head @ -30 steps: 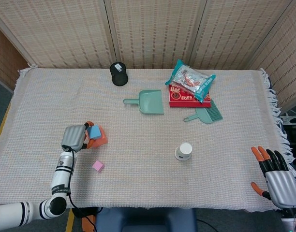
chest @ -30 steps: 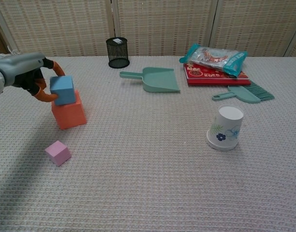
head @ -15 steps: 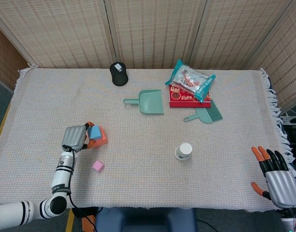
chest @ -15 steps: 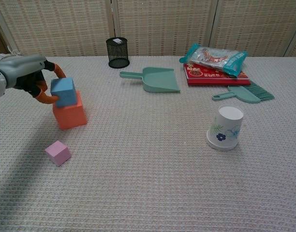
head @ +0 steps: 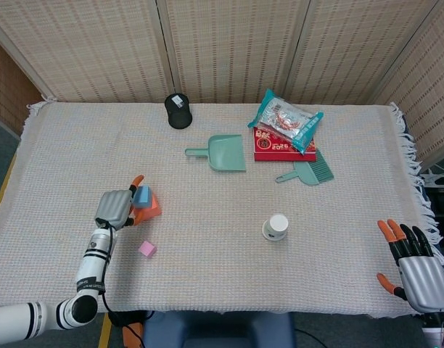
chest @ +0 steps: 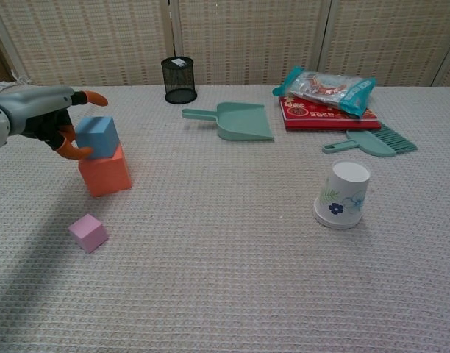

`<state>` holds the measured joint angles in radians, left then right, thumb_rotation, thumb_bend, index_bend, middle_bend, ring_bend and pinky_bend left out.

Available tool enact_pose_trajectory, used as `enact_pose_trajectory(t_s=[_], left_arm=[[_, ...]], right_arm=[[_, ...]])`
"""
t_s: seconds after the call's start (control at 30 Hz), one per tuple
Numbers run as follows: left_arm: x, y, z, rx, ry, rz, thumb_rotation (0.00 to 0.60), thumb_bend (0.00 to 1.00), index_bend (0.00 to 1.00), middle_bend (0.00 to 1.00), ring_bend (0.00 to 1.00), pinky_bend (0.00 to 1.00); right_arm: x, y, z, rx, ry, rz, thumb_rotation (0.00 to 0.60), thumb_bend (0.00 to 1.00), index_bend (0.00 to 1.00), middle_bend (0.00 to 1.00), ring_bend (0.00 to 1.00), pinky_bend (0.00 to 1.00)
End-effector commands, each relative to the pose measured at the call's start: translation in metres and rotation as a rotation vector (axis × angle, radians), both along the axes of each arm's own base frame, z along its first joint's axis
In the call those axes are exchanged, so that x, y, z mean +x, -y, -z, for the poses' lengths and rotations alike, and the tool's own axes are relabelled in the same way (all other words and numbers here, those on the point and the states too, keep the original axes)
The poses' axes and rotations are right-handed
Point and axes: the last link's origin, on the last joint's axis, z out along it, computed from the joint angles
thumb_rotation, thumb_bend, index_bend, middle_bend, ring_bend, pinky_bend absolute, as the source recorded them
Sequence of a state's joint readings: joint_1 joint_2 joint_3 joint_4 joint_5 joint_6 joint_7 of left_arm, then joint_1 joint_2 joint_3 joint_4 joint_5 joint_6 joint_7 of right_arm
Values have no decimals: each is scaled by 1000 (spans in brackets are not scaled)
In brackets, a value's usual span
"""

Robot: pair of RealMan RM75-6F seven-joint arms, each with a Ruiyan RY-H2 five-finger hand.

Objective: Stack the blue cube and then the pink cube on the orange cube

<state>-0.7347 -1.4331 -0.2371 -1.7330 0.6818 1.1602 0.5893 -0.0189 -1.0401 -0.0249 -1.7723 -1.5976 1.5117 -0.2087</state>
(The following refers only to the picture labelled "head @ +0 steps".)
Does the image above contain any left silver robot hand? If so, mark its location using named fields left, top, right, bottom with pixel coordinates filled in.
left=94, top=175, right=146, bottom=231

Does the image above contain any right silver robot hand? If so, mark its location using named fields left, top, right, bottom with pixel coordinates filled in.
left=376, top=218, right=444, bottom=315

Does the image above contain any blue cube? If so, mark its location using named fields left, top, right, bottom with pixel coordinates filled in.
left=132, top=185, right=154, bottom=210

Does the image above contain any pink small cube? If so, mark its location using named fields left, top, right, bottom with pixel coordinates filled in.
left=138, top=240, right=157, bottom=259

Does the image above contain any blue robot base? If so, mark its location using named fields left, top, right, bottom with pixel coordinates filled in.
left=141, top=310, right=296, bottom=348

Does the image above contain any orange cube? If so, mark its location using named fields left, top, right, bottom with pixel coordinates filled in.
left=133, top=194, right=163, bottom=223

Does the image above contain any green hand brush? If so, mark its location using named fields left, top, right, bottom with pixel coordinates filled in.
left=274, top=149, right=335, bottom=186

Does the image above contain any woven fringed tablecloth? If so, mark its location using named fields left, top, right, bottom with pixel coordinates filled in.
left=0, top=100, right=444, bottom=320

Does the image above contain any black cylindrical container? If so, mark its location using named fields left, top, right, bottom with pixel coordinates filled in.
left=164, top=93, right=194, bottom=130

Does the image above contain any green plastic dustpan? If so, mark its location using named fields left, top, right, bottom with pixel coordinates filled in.
left=184, top=134, right=247, bottom=173

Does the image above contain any orange box under table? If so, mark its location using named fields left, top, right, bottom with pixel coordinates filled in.
left=122, top=324, right=143, bottom=348

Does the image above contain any brown woven screen panel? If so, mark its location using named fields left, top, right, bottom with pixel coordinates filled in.
left=0, top=32, right=45, bottom=135

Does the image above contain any white paper cup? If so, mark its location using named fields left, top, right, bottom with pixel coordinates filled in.
left=262, top=214, right=289, bottom=241

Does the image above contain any beige woven screen panel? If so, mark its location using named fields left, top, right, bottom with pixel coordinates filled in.
left=283, top=0, right=440, bottom=106
left=156, top=0, right=310, bottom=104
left=370, top=0, right=444, bottom=171
left=0, top=0, right=172, bottom=104

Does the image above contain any red snack box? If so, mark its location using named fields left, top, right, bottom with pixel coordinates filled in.
left=252, top=126, right=317, bottom=162

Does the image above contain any teal snack bag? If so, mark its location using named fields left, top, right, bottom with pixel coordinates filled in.
left=247, top=88, right=324, bottom=156

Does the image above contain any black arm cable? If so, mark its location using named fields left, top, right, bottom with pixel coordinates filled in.
left=97, top=218, right=118, bottom=315

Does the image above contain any white equipment bracket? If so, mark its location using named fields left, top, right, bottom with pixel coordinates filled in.
left=419, top=170, right=444, bottom=189

